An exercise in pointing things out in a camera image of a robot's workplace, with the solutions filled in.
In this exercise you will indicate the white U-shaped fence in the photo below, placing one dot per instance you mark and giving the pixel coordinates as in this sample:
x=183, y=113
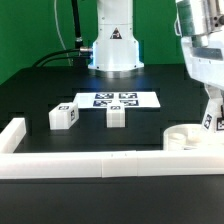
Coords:
x=15, y=165

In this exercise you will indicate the white marker tag plate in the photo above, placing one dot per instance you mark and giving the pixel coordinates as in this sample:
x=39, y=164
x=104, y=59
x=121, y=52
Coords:
x=129, y=99

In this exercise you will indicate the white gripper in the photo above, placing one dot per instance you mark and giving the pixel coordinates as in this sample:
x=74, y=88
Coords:
x=207, y=64

